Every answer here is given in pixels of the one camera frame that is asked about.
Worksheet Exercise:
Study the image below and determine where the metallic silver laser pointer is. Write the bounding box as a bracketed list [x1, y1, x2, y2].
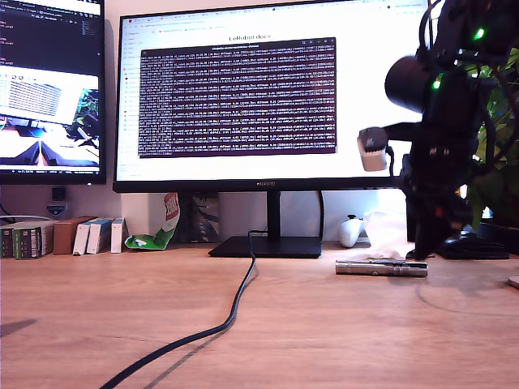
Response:
[335, 259, 429, 279]

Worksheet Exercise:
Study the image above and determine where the black leather wallet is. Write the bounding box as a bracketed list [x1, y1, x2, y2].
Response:
[435, 234, 511, 260]

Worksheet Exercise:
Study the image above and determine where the crumpled white plastic bag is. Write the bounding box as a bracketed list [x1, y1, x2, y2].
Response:
[362, 210, 417, 260]

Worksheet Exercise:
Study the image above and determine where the black plant pot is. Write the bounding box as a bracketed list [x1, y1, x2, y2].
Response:
[478, 220, 519, 256]

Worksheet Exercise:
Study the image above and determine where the white game controller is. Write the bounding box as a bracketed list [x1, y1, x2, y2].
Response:
[338, 214, 366, 249]

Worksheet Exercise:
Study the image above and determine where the green leafy houseplant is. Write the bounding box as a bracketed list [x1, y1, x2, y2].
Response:
[457, 40, 519, 228]

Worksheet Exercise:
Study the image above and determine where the large black Huawei monitor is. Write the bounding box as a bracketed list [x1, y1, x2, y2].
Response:
[112, 0, 437, 259]

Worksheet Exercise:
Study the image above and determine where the dark patterned box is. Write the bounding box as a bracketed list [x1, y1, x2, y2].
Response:
[178, 191, 221, 244]

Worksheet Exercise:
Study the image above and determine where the green red snack bag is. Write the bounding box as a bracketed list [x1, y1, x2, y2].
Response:
[123, 192, 181, 251]

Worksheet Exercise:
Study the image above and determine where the small white blue box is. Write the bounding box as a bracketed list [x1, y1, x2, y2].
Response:
[85, 218, 114, 255]
[71, 223, 91, 256]
[109, 217, 129, 254]

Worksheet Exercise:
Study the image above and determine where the brown cardboard box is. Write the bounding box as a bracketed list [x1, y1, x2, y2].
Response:
[52, 216, 98, 255]

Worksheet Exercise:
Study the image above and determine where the blue white shield badge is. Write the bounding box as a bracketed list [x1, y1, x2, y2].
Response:
[45, 202, 68, 220]

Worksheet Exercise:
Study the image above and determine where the bright green printed box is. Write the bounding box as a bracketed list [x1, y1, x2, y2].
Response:
[13, 225, 54, 260]

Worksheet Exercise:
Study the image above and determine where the dark green printed box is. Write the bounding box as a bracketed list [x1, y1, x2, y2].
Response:
[0, 226, 16, 259]

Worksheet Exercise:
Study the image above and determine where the black monitor with dark screen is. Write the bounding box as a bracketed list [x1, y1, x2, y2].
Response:
[0, 0, 107, 186]

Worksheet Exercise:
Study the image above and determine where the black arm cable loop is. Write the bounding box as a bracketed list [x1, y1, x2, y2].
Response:
[482, 115, 500, 173]

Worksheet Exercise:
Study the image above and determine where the pale grey camera box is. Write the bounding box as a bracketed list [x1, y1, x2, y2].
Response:
[356, 120, 422, 173]

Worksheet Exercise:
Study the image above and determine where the thick black table cable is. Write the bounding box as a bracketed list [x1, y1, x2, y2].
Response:
[99, 230, 268, 389]

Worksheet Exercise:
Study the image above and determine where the thin white cable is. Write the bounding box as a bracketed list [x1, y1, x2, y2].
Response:
[0, 214, 54, 224]

